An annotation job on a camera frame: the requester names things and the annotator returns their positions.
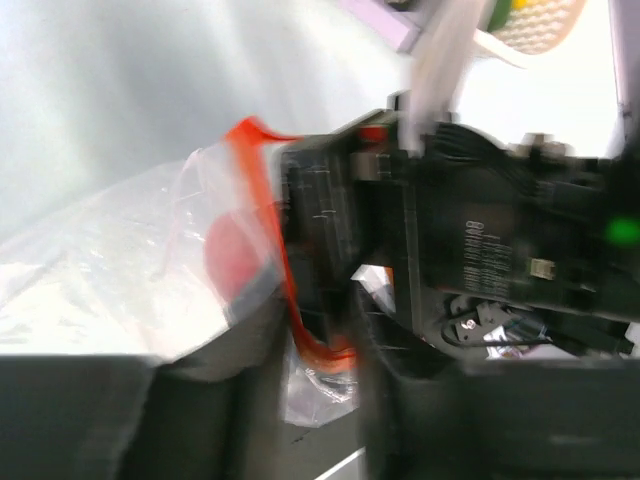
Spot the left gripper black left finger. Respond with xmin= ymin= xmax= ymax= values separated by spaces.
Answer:
xmin=1 ymin=297 xmax=288 ymax=479

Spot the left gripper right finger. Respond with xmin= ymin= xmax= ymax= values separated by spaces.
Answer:
xmin=349 ymin=287 xmax=639 ymax=479

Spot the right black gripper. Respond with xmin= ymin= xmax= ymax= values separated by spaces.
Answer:
xmin=281 ymin=108 xmax=639 ymax=333

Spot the clear zip top bag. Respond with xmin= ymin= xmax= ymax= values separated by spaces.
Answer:
xmin=0 ymin=115 xmax=361 ymax=429

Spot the white perforated plastic basket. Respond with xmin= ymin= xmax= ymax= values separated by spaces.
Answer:
xmin=474 ymin=0 xmax=587 ymax=69

